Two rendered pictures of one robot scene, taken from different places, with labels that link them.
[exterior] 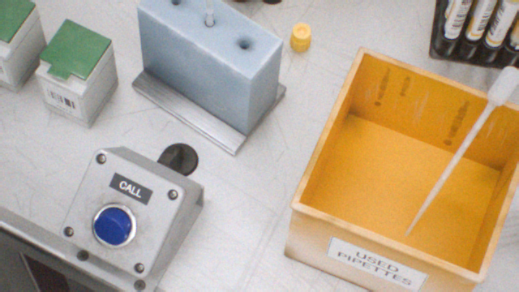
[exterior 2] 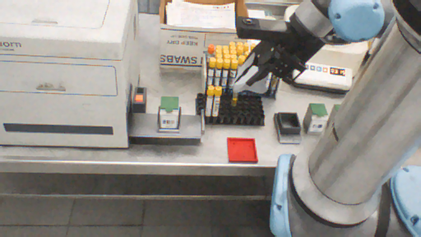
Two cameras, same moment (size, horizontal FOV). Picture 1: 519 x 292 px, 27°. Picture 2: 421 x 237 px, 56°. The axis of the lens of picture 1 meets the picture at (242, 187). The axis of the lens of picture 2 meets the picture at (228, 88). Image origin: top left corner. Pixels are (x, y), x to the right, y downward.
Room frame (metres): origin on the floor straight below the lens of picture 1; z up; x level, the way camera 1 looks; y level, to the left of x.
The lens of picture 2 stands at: (-0.06, 0.79, 1.59)
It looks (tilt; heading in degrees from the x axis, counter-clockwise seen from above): 41 degrees down; 326
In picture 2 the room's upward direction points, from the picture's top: 9 degrees clockwise
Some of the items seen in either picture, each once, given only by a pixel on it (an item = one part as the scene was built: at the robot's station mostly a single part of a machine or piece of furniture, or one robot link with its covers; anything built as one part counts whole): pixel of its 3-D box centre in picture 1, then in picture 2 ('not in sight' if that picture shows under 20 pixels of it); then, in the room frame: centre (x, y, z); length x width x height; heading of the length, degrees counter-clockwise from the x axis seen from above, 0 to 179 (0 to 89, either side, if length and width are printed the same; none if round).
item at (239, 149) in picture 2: not in sight; (242, 149); (0.42, 0.40, 0.88); 0.07 x 0.07 x 0.01; 67
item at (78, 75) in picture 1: (78, 74); (340, 119); (0.39, 0.13, 0.91); 0.05 x 0.04 x 0.07; 157
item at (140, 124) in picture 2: not in sight; (159, 122); (0.54, 0.56, 0.92); 0.21 x 0.07 x 0.05; 67
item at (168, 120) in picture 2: not in sight; (168, 114); (0.53, 0.54, 0.95); 0.05 x 0.04 x 0.06; 157
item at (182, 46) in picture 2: not in sight; (201, 21); (0.85, 0.31, 0.95); 0.29 x 0.25 x 0.15; 157
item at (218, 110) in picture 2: not in sight; (232, 96); (0.55, 0.37, 0.93); 0.17 x 0.09 x 0.11; 67
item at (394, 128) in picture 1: (405, 187); not in sight; (0.31, -0.12, 0.93); 0.13 x 0.13 x 0.10; 71
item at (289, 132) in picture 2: not in sight; (288, 124); (0.44, 0.26, 0.89); 0.09 x 0.05 x 0.04; 157
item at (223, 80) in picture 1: (209, 58); not in sight; (0.41, 0.03, 0.92); 0.10 x 0.07 x 0.10; 59
